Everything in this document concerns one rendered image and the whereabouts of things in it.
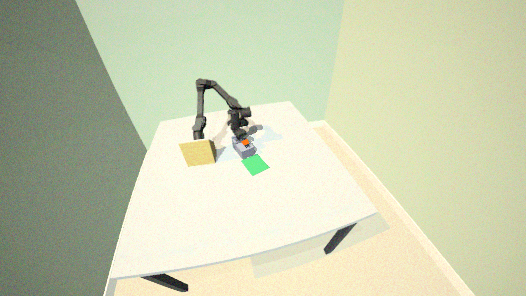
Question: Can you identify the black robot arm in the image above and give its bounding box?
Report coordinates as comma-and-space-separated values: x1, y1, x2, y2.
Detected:
191, 78, 252, 140

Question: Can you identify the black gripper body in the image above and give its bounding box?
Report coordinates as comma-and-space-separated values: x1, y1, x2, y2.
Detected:
228, 118, 247, 137

